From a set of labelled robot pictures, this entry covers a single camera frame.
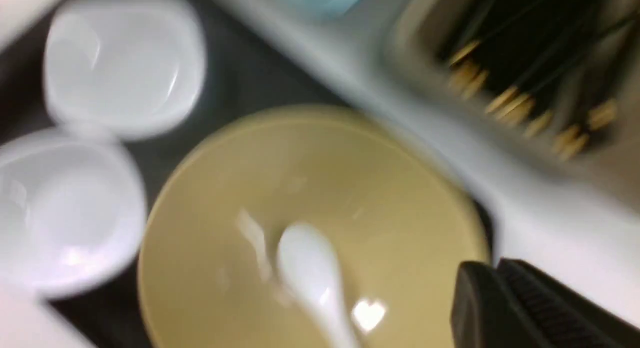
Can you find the yellow noodle bowl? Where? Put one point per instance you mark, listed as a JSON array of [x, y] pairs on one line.
[[207, 273]]

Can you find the brown plastic bin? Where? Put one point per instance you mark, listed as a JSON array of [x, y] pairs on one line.
[[556, 79]]

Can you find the white soup spoon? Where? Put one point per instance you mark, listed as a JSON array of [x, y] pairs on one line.
[[309, 268]]

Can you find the black serving tray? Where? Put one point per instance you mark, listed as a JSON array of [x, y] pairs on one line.
[[244, 77]]

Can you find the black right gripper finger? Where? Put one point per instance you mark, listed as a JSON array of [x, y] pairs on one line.
[[517, 305]]

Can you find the white square dish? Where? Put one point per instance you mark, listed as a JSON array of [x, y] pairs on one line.
[[73, 208], [136, 68]]

